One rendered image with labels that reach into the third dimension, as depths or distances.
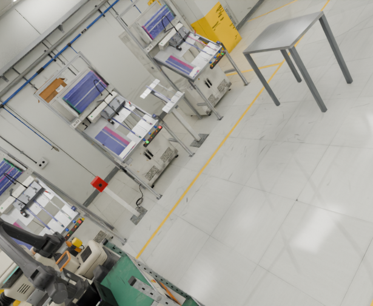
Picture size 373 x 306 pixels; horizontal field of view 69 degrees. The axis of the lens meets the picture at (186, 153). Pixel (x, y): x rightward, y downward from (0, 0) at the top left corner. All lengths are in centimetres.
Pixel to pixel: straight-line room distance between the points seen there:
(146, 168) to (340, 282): 267
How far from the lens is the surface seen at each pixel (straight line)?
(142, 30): 407
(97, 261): 230
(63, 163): 520
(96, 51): 539
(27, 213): 363
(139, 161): 376
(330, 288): 201
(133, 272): 151
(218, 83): 443
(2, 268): 188
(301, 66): 273
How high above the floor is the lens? 180
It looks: 27 degrees down
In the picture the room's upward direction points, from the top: 43 degrees counter-clockwise
